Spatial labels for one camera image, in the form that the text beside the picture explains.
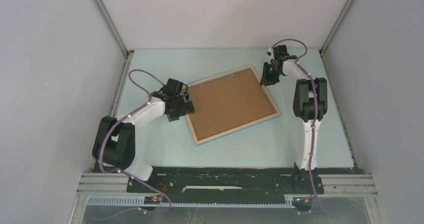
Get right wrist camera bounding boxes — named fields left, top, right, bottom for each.
left=266, top=47, right=274, bottom=59

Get right corner aluminium rail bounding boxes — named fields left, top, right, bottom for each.
left=319, top=0, right=355, bottom=57

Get brown frame backing board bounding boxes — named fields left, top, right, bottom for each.
left=188, top=69, right=278, bottom=141

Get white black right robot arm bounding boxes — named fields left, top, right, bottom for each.
left=260, top=45, right=328, bottom=171

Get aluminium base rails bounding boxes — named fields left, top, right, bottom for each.
left=68, top=167, right=387, bottom=223

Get white cable duct strip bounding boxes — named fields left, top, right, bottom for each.
left=86, top=195, right=294, bottom=208

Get left corner aluminium rail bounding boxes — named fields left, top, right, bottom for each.
left=93, top=0, right=129, bottom=58

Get wooden picture frame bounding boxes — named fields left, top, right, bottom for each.
left=184, top=65, right=283, bottom=146

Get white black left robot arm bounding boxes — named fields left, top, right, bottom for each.
left=92, top=79, right=195, bottom=192

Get corner aluminium rail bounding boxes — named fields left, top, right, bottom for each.
left=93, top=0, right=129, bottom=58
left=319, top=0, right=355, bottom=57

